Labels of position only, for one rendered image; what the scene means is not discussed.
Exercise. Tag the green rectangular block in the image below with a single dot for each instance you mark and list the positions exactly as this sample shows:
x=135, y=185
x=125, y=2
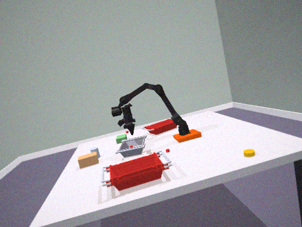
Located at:
x=121, y=137

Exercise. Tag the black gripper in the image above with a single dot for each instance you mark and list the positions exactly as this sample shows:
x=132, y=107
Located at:
x=129, y=123

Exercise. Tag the yellow short cylinder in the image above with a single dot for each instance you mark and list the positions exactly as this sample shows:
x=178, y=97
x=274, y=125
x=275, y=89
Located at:
x=249, y=153

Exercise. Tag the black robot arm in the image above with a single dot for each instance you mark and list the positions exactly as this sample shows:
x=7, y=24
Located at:
x=176, y=118

